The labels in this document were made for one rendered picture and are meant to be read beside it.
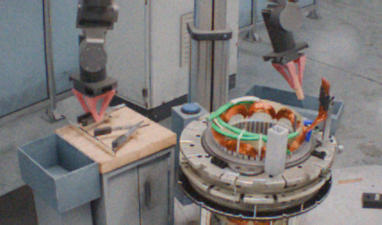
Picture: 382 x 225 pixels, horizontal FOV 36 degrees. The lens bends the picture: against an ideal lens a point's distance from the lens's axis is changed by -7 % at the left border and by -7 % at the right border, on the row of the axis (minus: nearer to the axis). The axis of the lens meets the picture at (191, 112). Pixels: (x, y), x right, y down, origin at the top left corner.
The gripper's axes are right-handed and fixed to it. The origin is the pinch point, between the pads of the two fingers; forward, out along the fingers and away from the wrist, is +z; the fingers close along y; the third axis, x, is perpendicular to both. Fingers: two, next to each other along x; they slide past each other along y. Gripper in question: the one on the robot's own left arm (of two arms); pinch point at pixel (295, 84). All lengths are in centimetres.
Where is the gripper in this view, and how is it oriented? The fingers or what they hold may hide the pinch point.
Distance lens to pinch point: 152.1
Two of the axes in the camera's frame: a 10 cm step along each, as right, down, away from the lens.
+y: 8.3, -4.0, 4.0
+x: -4.6, -0.8, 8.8
